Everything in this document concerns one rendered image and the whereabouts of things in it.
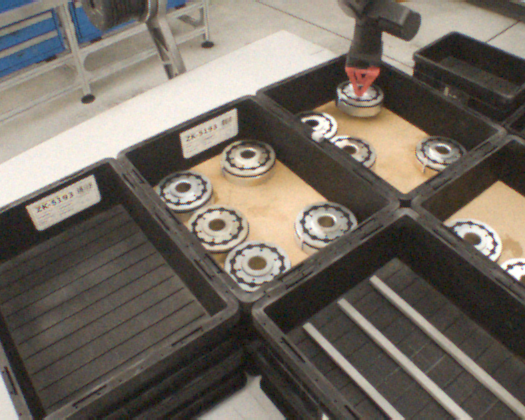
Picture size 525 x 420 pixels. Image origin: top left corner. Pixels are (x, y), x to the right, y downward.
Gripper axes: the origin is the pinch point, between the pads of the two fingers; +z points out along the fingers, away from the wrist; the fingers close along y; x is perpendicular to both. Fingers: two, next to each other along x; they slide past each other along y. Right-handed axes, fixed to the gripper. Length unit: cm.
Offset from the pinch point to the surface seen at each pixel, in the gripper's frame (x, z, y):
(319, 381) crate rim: -5, 0, -69
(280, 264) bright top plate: 5.3, 5.7, -47.4
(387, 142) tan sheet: -7.5, 6.7, -9.0
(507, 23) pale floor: -79, 75, 260
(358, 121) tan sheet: -0.7, 6.6, -3.2
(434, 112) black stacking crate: -15.9, 0.4, -4.3
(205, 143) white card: 26.3, 4.1, -23.4
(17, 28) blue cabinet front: 163, 38, 83
